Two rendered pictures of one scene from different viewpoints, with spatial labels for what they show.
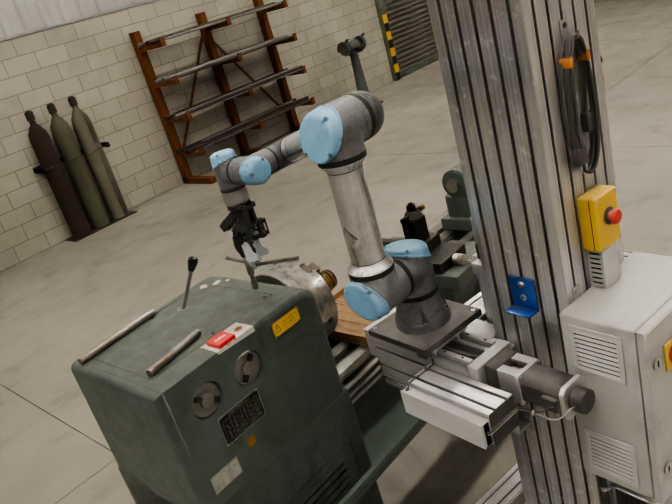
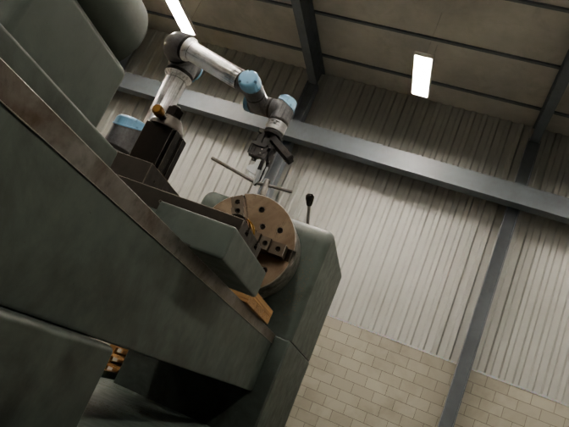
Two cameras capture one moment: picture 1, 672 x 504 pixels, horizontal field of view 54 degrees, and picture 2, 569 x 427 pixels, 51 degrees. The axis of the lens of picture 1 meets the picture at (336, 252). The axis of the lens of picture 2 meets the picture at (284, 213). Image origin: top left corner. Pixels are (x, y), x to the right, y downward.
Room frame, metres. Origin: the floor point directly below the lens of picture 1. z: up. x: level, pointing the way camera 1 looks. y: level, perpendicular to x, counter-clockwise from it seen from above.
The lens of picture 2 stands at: (3.69, -0.72, 0.71)
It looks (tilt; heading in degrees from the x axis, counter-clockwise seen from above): 16 degrees up; 148
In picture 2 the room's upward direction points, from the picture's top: 23 degrees clockwise
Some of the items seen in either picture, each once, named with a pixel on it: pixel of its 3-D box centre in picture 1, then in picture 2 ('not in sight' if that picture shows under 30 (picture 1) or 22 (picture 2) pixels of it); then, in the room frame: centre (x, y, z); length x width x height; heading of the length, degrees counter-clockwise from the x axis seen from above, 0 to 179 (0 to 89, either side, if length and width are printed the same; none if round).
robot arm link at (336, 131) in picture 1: (357, 214); (163, 105); (1.50, -0.07, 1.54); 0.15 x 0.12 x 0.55; 130
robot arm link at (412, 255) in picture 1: (408, 266); (126, 135); (1.59, -0.17, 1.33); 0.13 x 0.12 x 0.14; 130
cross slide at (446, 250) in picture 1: (410, 254); (156, 210); (2.52, -0.29, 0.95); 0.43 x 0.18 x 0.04; 43
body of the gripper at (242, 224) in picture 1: (246, 221); (265, 146); (1.86, 0.22, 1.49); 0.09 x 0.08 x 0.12; 43
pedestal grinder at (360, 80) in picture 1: (358, 73); not in sight; (10.92, -1.17, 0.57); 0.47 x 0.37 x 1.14; 131
